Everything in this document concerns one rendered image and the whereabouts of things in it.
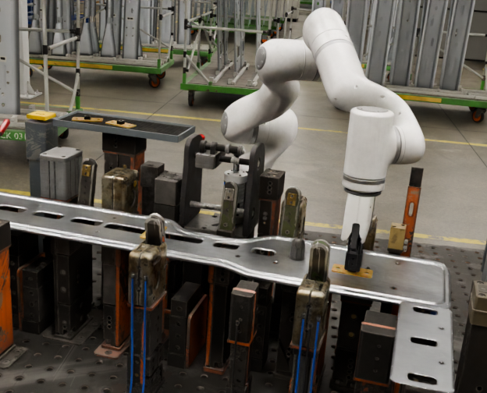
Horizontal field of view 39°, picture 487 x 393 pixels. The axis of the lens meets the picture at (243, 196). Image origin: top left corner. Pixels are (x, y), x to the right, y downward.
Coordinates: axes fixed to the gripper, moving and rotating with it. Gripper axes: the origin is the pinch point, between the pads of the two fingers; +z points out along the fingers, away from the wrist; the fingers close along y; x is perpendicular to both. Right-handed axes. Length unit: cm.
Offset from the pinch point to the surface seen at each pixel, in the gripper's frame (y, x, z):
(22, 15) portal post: -544, -427, 11
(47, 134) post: -36, -92, -7
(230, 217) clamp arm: -17.1, -31.7, 1.9
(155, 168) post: -24, -54, -5
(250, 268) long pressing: 4.7, -20.8, 4.0
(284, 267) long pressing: 1.4, -14.1, 4.0
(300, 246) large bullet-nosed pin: -3.9, -11.9, 0.6
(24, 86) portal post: -544, -427, 90
